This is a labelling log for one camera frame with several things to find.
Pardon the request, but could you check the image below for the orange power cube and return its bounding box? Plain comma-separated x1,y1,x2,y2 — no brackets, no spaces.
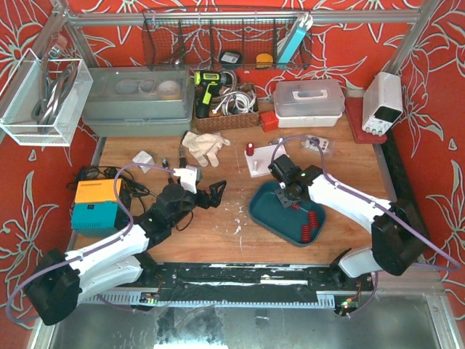
259,111,279,132

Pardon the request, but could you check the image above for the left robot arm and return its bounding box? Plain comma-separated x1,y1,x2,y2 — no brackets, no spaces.
24,180,227,326

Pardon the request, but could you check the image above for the white coiled cable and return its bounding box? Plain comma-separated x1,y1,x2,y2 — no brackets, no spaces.
212,90,257,116

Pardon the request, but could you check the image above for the green yellow cordless drill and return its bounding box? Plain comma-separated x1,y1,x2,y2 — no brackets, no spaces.
193,70,235,119

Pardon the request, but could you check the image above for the orange teal device box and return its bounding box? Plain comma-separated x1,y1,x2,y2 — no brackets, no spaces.
71,179,130,237

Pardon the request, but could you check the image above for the white power supply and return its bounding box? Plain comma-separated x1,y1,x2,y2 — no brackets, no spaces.
362,72,403,137

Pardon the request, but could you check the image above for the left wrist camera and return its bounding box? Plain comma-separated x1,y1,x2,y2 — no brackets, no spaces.
173,165,201,194

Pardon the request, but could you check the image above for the red mat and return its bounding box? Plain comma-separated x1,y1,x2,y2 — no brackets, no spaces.
345,97,387,145

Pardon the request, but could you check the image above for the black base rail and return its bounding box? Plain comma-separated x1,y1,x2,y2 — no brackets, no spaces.
120,262,373,304

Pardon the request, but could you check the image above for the black wire basket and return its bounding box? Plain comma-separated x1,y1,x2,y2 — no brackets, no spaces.
142,5,312,71

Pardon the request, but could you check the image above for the teal plastic tray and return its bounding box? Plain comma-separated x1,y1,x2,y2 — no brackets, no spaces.
248,181,326,247

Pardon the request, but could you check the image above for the black cable duct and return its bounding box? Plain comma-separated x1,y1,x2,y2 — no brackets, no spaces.
381,130,427,229

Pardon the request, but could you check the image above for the white four-peg base plate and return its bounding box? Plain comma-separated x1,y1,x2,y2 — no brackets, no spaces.
244,145,287,178

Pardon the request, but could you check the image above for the blue white tool case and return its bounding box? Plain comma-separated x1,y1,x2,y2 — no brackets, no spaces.
276,12,314,68

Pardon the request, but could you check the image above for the orange black handled screwdriver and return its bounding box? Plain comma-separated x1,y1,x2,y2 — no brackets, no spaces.
179,145,187,168

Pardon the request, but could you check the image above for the yellow tape measure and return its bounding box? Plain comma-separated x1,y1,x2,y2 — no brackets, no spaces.
256,53,274,70

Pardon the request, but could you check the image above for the white plastic toolbox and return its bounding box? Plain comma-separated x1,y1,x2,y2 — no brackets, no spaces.
273,79,345,128

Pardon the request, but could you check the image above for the grey storage box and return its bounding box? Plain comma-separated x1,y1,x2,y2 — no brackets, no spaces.
82,67,195,137

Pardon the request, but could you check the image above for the clear acrylic box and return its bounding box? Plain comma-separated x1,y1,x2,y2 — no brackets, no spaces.
1,49,93,147

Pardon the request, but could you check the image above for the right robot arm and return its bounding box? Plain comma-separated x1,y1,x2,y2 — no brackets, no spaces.
268,155,429,278

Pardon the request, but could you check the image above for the white work glove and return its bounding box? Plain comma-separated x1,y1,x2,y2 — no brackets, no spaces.
181,131,230,167

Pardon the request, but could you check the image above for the small white adapter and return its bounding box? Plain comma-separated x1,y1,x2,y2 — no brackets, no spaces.
132,151,155,174

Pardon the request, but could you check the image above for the bagged white control box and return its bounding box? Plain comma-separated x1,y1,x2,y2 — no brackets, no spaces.
301,135,334,155

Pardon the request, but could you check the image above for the woven basket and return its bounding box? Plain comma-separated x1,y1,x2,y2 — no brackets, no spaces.
193,100,260,133

